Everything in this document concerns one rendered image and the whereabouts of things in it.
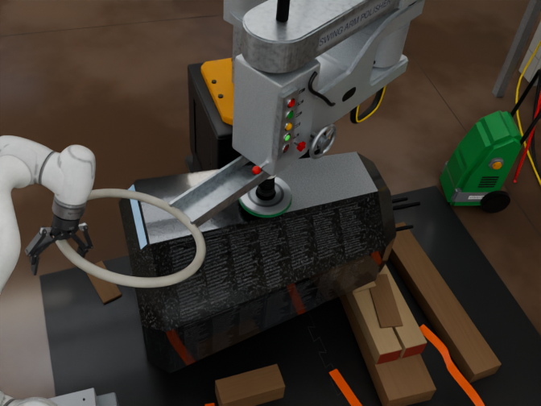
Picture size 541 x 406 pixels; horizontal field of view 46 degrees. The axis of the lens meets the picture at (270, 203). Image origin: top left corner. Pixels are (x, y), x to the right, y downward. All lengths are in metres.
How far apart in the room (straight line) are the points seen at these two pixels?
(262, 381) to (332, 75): 1.43
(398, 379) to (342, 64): 1.51
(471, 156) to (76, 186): 2.56
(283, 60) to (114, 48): 3.09
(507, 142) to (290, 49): 1.99
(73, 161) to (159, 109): 2.66
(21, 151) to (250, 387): 1.63
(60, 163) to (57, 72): 3.04
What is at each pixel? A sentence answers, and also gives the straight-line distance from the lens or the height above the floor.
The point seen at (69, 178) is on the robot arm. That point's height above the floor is 1.57.
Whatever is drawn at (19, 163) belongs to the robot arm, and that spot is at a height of 1.60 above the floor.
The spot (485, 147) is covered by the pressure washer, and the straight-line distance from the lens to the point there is 3.75.
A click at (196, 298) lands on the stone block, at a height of 0.69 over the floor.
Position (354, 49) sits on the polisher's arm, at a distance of 2.43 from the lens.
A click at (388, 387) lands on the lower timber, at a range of 3.10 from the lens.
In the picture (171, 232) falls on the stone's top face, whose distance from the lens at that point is 2.54.
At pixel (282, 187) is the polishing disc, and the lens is 2.63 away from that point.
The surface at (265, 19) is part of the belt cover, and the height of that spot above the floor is 1.74.
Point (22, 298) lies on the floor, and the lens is 3.53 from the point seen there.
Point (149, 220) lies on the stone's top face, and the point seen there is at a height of 0.87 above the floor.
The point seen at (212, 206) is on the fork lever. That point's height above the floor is 1.17.
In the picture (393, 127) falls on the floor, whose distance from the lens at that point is 4.45.
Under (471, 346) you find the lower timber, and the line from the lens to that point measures 3.35.
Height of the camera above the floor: 2.84
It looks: 48 degrees down
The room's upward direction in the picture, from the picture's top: 6 degrees clockwise
